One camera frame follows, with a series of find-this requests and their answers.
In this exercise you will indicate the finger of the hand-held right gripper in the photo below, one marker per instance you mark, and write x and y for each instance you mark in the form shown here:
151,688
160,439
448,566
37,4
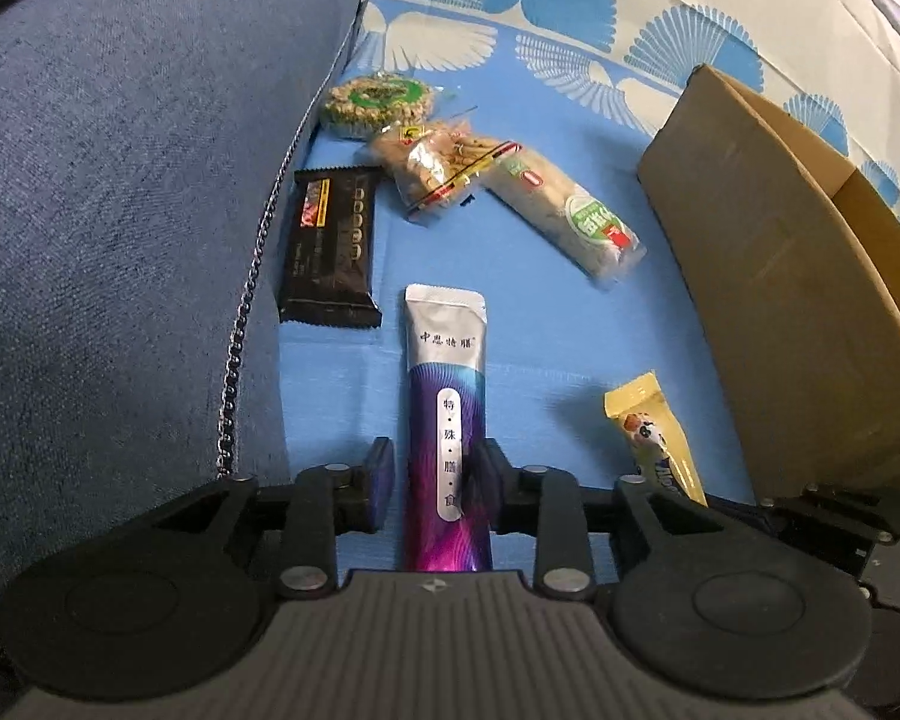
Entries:
855,517

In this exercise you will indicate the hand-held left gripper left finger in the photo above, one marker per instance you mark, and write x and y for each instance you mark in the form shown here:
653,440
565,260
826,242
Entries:
381,484

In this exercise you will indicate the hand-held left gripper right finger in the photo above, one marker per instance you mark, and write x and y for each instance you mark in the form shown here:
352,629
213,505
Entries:
489,484

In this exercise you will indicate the purple and silver packet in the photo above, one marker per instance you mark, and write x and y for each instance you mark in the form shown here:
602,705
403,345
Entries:
442,360

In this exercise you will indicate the yellow snack packet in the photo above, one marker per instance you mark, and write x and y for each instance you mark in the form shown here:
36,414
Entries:
649,427

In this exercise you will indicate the black snack bar packet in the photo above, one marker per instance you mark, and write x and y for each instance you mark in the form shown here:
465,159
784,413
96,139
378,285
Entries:
330,247

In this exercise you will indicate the cardboard box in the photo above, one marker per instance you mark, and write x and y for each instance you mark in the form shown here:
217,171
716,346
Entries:
780,277

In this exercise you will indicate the long white snack packet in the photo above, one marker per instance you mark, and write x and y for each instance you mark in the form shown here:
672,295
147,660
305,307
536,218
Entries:
555,202

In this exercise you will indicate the clear biscuit packet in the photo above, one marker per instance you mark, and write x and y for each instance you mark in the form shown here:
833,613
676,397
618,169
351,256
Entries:
427,157

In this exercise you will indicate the round green-label snack packet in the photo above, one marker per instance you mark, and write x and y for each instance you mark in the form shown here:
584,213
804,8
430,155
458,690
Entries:
375,101

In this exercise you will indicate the blue fan-print bed sheet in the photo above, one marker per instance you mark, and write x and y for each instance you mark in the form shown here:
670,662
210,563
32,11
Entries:
540,330

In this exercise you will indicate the blue sofa cushion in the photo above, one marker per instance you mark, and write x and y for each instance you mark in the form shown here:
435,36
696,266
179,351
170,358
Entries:
120,202

